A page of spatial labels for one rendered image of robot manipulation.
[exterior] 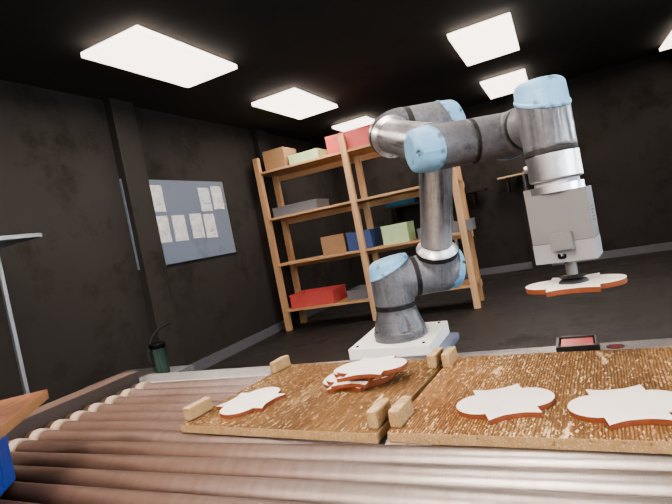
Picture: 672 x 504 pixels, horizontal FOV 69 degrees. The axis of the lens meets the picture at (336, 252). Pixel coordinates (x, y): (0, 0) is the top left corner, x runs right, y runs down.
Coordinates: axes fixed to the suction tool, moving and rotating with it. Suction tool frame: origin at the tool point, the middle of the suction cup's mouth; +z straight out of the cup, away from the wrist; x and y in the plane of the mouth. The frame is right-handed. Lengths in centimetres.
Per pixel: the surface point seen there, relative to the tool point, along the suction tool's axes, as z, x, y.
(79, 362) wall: 52, 135, -426
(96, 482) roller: 17, -42, -67
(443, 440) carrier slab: 15.0, -21.2, -15.7
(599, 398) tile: 13.2, -9.2, 2.2
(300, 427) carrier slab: 14.1, -22.7, -39.4
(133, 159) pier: -132, 235, -434
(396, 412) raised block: 11.7, -20.7, -22.5
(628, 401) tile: 13.3, -10.0, 5.6
